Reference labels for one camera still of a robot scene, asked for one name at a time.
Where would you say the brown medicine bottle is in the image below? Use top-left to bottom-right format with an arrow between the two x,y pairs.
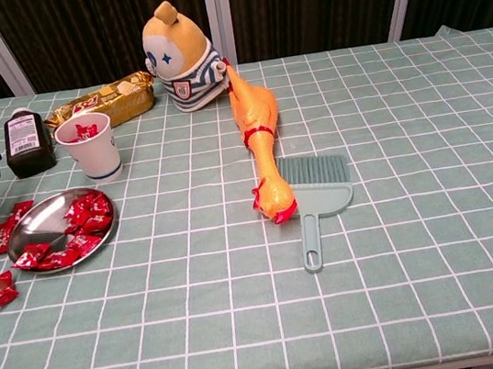
0,104 -> 60,182

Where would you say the round steel plate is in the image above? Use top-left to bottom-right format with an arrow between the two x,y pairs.
0,183 -> 125,280

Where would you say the green checked tablecloth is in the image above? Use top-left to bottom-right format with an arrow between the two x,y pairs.
0,17 -> 493,369

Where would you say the red candy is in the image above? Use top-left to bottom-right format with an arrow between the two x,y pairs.
7,240 -> 54,274
84,192 -> 115,219
0,268 -> 21,309
0,217 -> 22,256
75,212 -> 117,238
8,198 -> 37,221
64,230 -> 106,258
33,246 -> 82,274
60,198 -> 91,225
62,120 -> 101,146

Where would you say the orange rubber chicken toy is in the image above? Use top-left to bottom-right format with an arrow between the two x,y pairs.
221,57 -> 302,230

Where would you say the green mini dustpan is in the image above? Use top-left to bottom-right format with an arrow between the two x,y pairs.
291,177 -> 365,275

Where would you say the gold foil snack package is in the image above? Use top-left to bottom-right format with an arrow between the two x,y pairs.
39,68 -> 162,139

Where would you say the orange plush toy striped shirt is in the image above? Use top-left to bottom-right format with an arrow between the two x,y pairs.
135,0 -> 236,118

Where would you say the white paper cup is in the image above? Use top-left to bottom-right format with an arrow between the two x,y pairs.
51,109 -> 126,190

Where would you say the green mini brush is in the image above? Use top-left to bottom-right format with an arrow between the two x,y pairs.
275,148 -> 352,194

